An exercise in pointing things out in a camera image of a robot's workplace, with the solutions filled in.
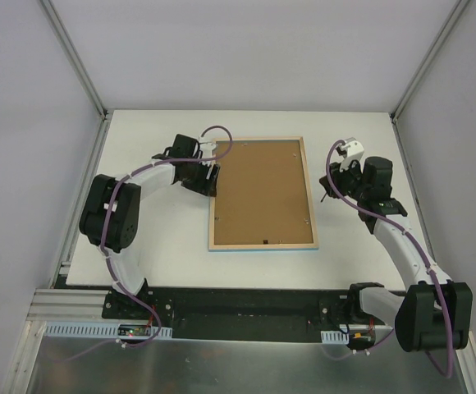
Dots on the left aluminium corner post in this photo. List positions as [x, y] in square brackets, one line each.
[73, 56]

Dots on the aluminium corner post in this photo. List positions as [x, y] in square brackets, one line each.
[430, 56]
[73, 56]

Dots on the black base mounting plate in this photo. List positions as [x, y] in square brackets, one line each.
[295, 316]

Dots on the white slotted cable duct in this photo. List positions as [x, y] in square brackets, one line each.
[106, 331]
[334, 338]

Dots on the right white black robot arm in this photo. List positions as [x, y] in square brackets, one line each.
[436, 311]

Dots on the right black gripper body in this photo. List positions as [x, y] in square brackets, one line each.
[336, 181]

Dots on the aluminium front rail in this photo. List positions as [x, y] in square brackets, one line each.
[86, 303]

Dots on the right aluminium corner post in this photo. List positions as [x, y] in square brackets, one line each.
[430, 56]

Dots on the right white slotted cable duct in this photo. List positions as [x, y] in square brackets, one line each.
[334, 338]

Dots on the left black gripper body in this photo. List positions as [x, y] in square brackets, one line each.
[204, 180]

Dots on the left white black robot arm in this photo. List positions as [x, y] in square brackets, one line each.
[110, 218]

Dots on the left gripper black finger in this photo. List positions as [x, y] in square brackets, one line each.
[213, 174]
[210, 190]

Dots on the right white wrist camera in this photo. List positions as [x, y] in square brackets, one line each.
[351, 150]

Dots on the left white slotted cable duct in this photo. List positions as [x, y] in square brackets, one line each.
[106, 331]

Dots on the blue wooden picture frame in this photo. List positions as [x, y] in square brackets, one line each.
[264, 199]

